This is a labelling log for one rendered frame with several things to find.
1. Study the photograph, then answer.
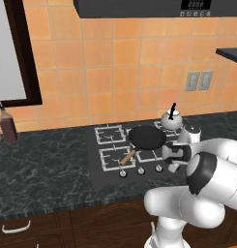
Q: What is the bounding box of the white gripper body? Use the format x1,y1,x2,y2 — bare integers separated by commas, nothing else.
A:
167,162,181,173

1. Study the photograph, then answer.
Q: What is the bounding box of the black gas hob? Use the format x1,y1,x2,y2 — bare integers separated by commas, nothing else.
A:
85,120,191,192

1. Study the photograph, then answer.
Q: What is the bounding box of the dark wood cupboard door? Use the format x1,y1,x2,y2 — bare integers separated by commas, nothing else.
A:
69,199,162,248

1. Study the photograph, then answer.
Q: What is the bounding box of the dark wood drawer front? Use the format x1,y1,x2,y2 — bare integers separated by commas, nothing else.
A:
0,211,73,248

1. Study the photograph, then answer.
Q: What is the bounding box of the dark grey range hood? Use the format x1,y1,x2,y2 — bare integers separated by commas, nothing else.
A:
73,0,237,19

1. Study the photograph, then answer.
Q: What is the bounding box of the dark red bottle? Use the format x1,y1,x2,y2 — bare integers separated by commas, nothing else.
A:
0,106,18,144

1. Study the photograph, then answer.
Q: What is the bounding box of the dark framed window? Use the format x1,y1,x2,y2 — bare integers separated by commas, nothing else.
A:
0,0,44,109

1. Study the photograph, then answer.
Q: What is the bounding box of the black frying pan wooden handle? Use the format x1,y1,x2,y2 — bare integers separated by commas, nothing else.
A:
118,125,168,168

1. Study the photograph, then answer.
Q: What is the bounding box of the white kettle with black handle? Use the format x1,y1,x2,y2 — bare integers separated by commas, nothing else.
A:
160,102,184,132

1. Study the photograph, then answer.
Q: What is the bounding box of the grey wall socket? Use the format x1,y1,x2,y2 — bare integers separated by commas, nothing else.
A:
185,71,201,93
198,70,215,92

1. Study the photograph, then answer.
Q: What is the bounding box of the dark wall shelf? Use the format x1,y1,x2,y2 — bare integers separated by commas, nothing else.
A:
215,46,237,66

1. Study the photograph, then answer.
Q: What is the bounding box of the white drawer handle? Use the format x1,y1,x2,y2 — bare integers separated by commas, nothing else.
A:
1,219,32,234

